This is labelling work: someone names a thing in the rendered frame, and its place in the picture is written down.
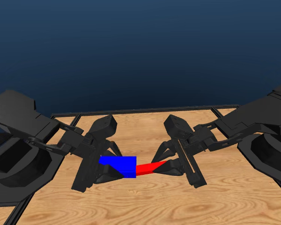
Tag blue hollow socket block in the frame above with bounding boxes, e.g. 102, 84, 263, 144
98, 156, 137, 179

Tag thin red peg bar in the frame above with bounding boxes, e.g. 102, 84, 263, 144
135, 160, 168, 177

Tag black table frame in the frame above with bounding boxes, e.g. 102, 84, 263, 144
4, 104, 281, 225

